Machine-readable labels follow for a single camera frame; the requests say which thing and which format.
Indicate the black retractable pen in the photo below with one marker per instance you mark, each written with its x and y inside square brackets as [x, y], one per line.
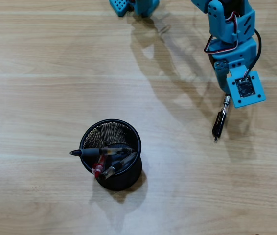
[218, 127]

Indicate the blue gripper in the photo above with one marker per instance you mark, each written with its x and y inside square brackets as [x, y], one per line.
[221, 79]

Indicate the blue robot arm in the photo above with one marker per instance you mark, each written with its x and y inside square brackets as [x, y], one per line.
[216, 22]

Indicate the clear stick pen black cap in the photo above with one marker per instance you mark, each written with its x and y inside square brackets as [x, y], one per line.
[109, 172]

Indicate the clear pen grey grip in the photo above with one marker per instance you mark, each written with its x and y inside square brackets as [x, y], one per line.
[89, 152]

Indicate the red clear retractable pen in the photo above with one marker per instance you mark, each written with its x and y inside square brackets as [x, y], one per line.
[98, 169]

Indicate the blue mounted wrist camera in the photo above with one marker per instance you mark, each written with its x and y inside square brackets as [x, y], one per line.
[251, 98]

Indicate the black mesh pen holder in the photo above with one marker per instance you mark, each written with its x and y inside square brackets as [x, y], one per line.
[123, 183]

